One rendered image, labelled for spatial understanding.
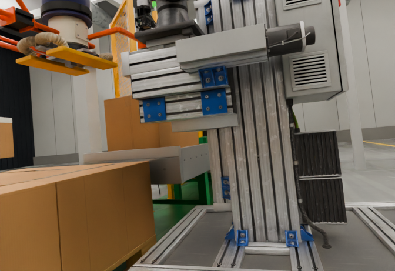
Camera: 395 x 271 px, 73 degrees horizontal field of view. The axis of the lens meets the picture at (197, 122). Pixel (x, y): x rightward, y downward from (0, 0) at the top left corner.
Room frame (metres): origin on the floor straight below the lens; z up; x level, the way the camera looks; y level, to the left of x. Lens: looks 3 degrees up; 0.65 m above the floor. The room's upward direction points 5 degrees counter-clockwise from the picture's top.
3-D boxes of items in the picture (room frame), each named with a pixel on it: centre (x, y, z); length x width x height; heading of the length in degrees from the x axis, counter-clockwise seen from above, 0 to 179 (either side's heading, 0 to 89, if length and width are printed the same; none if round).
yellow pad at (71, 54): (1.24, 0.49, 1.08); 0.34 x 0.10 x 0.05; 158
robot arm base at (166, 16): (1.00, 0.06, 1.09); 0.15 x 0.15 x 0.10
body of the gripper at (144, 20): (1.44, 0.24, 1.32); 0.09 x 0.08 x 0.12; 158
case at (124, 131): (1.95, 0.30, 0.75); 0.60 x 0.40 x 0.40; 158
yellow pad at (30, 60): (1.31, 0.67, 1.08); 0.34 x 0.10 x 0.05; 158
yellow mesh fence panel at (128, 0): (2.85, 0.73, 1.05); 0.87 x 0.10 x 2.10; 30
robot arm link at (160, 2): (0.99, 0.05, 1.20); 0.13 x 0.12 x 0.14; 10
